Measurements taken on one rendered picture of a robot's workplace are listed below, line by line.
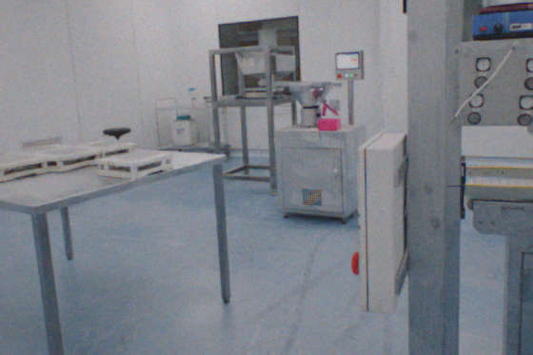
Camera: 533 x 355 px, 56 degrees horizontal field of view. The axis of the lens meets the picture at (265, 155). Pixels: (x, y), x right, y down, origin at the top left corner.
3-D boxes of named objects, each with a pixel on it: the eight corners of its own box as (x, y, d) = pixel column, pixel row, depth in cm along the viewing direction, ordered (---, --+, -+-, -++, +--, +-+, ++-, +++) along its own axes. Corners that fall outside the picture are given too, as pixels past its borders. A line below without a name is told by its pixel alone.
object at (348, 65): (335, 126, 430) (333, 51, 419) (339, 124, 439) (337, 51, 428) (361, 126, 419) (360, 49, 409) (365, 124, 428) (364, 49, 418)
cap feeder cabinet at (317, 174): (277, 219, 429) (272, 130, 416) (304, 202, 478) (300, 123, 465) (347, 226, 399) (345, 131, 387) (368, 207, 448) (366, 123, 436)
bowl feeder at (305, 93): (284, 128, 429) (282, 84, 423) (301, 124, 460) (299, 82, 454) (338, 128, 406) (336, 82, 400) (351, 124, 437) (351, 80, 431)
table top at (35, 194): (-131, 182, 260) (-132, 175, 259) (58, 148, 349) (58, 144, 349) (34, 215, 176) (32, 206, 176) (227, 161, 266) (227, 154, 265)
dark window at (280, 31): (222, 98, 768) (217, 24, 750) (223, 98, 769) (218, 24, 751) (301, 96, 707) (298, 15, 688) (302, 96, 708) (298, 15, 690)
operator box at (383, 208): (359, 311, 78) (356, 147, 74) (378, 270, 94) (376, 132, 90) (398, 317, 76) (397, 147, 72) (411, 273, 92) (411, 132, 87)
